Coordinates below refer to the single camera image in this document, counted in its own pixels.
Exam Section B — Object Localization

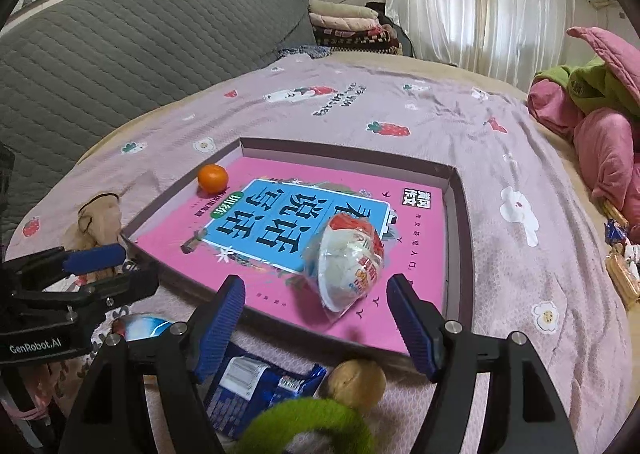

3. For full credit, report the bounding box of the pink quilt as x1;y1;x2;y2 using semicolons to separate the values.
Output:
527;26;640;229

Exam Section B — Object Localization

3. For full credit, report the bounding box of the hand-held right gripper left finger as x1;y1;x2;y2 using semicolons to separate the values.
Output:
57;275;246;454

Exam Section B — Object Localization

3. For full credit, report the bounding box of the grey cardboard box tray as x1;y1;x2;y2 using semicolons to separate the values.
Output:
120;136;476;372

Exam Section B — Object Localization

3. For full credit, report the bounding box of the orange mandarin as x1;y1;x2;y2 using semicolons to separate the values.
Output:
197;164;230;195

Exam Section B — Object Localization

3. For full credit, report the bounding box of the green fuzzy ring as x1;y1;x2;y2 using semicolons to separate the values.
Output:
235;398;376;454

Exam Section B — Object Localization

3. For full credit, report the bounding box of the red toy egg capsule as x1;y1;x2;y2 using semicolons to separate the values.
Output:
111;312;173;342

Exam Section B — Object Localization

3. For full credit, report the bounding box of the beige scrunchie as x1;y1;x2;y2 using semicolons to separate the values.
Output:
62;191;126;279

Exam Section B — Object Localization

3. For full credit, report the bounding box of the walnut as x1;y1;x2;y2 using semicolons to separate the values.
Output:
320;360;387;412

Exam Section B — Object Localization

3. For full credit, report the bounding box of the dark floral cloth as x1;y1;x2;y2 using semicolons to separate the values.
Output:
277;44;331;60

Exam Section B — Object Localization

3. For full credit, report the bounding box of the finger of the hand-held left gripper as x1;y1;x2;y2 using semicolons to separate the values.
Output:
10;266;161;322
0;244;128;292

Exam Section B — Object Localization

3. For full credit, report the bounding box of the white toy egg capsule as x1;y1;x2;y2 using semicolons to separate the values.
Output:
305;214;386;322

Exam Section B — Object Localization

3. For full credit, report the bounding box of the stack of folded blankets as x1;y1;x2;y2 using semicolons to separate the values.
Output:
307;1;403;57

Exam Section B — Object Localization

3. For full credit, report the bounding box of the pink strawberry print bedsheet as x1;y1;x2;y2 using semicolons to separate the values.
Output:
5;54;631;454

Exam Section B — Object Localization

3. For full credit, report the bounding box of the blue snack packet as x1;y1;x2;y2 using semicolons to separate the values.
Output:
202;354;328;440

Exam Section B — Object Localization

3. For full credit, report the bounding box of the small wicker basket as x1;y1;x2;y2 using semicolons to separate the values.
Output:
605;254;640;309

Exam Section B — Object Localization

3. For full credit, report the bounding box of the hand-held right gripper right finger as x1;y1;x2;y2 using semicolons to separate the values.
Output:
386;274;581;454

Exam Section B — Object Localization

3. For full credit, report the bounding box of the green blanket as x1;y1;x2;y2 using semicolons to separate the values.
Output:
532;56;640;122

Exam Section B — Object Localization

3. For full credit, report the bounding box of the yellow snack packet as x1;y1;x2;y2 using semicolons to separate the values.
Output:
601;200;632;231

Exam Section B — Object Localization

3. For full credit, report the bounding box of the grey quilted headboard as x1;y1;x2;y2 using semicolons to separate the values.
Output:
0;0;318;255

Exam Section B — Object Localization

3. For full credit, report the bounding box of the blue candy wrapper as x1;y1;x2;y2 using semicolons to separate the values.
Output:
604;220;629;245

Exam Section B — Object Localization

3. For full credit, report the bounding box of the pink book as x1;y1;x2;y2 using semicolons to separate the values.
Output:
135;156;448;355

